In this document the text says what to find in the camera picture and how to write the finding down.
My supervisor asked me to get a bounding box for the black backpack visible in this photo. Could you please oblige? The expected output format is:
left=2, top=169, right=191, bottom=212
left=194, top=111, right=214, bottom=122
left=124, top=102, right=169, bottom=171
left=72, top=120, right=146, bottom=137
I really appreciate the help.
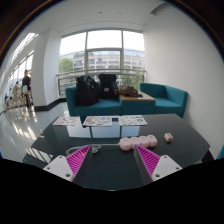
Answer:
left=97, top=73, right=119, bottom=100

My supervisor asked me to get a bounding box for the black plastic bag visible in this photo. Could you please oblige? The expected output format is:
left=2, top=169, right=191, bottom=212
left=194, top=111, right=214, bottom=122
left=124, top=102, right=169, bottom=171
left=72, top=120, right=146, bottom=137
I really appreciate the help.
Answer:
left=74, top=75, right=101, bottom=107

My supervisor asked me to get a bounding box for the teal upholstered chair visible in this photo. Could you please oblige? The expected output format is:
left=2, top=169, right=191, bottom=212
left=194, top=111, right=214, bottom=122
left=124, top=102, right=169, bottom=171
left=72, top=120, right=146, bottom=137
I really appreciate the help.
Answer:
left=216, top=144, right=224, bottom=161

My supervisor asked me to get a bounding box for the person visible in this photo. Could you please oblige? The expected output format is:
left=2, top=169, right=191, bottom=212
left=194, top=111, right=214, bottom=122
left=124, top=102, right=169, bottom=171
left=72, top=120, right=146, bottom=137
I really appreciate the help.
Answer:
left=21, top=69, right=34, bottom=108
left=11, top=80, right=22, bottom=108

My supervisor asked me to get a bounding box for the metal window railing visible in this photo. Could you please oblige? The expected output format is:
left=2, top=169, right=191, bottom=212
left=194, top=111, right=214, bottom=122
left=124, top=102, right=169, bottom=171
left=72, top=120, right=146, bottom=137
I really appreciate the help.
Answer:
left=55, top=67, right=148, bottom=98

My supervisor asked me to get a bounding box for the white power strip cable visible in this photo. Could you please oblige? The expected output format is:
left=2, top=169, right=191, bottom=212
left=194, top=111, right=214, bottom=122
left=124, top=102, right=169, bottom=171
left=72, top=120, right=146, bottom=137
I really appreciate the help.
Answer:
left=65, top=143, right=121, bottom=156

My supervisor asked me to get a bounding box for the wood-topped teal side table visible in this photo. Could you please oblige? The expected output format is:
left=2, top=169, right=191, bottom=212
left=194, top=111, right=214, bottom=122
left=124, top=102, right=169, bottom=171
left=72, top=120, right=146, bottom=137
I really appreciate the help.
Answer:
left=119, top=91, right=157, bottom=116

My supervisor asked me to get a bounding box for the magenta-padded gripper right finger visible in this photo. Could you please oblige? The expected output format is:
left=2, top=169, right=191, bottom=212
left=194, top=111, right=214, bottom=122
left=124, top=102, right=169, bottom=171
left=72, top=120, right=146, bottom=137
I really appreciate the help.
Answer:
left=133, top=144, right=184, bottom=186

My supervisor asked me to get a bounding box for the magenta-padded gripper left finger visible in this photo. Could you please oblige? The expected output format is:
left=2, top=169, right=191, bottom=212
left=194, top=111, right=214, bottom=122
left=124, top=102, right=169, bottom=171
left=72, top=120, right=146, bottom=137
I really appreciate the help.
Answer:
left=43, top=144, right=93, bottom=184

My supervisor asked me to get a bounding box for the brown crumpled jacket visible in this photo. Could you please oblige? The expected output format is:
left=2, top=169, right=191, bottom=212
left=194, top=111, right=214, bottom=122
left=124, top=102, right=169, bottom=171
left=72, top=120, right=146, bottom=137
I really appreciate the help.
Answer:
left=118, top=83, right=144, bottom=99

